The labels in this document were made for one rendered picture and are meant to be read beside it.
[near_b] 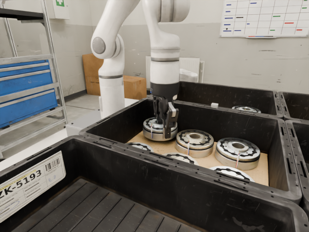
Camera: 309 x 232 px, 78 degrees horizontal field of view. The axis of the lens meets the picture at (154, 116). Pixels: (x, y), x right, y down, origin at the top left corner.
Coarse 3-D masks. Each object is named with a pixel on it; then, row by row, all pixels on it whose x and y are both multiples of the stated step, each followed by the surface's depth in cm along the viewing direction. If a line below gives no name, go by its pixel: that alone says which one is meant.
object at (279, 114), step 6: (198, 84) 84; (204, 84) 83; (210, 84) 82; (216, 84) 82; (252, 90) 75; (258, 90) 74; (264, 90) 73; (270, 90) 73; (150, 96) 65; (276, 96) 65; (186, 102) 60; (276, 102) 60; (222, 108) 55; (228, 108) 55; (276, 108) 55; (258, 114) 50; (264, 114) 50; (276, 114) 51; (282, 114) 50
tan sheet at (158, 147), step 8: (136, 136) 60; (144, 136) 60; (152, 144) 56; (160, 144) 56; (168, 144) 56; (216, 144) 56; (160, 152) 52; (168, 152) 52; (200, 160) 48; (208, 160) 48; (216, 160) 48; (264, 160) 48; (256, 168) 45; (264, 168) 45; (256, 176) 43; (264, 176) 43; (264, 184) 41
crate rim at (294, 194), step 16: (224, 112) 53; (240, 112) 52; (112, 144) 36; (288, 144) 36; (176, 160) 32; (288, 160) 32; (224, 176) 28; (288, 176) 28; (272, 192) 25; (288, 192) 25
